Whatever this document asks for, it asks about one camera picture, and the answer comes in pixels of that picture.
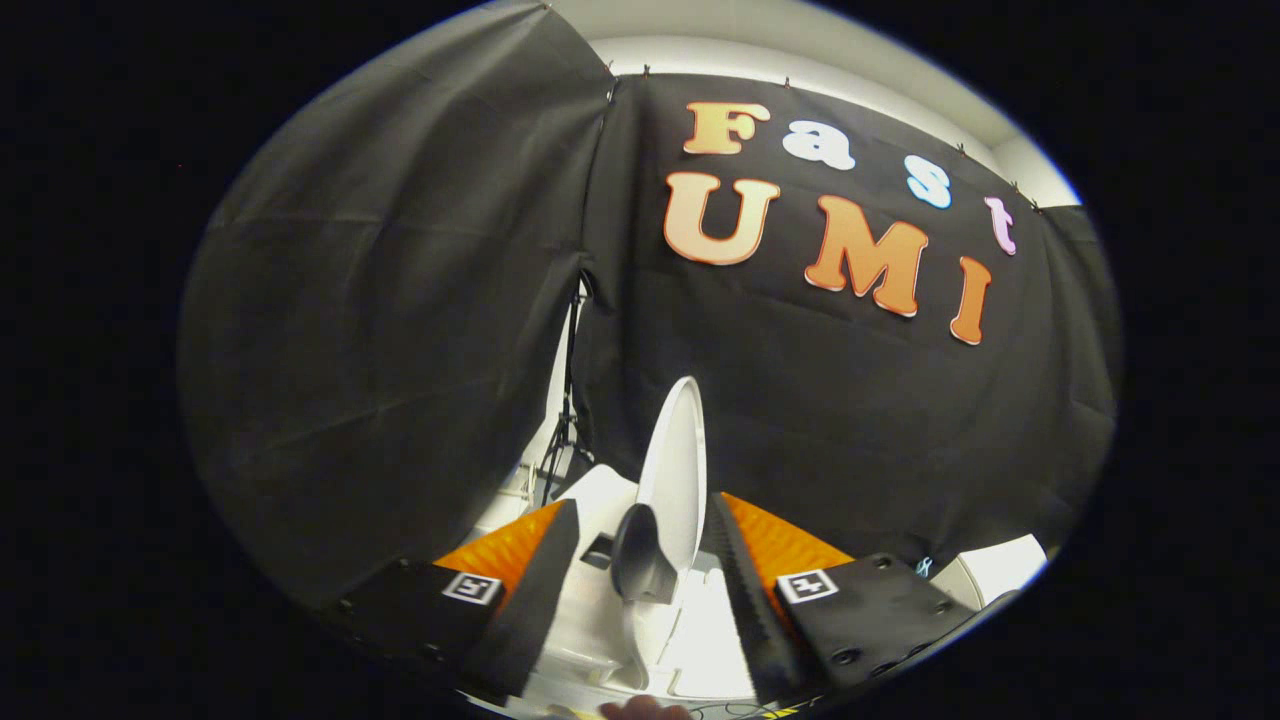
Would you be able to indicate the white toilet lid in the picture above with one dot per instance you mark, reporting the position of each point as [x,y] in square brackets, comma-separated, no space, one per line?
[680,470]

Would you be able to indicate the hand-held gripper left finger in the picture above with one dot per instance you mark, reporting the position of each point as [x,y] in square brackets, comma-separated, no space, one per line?
[535,600]

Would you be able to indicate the yellow black hazard tape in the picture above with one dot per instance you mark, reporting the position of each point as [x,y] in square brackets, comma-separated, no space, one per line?
[780,712]

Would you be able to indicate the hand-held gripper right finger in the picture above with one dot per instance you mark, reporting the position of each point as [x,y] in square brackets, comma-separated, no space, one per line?
[750,600]

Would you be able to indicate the black backdrop cloth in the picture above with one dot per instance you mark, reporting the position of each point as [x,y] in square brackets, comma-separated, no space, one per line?
[400,300]

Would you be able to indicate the white toilet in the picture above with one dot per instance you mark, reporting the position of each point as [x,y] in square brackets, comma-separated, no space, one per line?
[600,495]

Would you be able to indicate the black tripod stand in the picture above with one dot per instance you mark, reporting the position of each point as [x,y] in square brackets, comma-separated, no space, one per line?
[568,400]

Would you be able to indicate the white toilet seat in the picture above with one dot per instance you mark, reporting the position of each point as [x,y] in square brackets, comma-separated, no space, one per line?
[700,640]

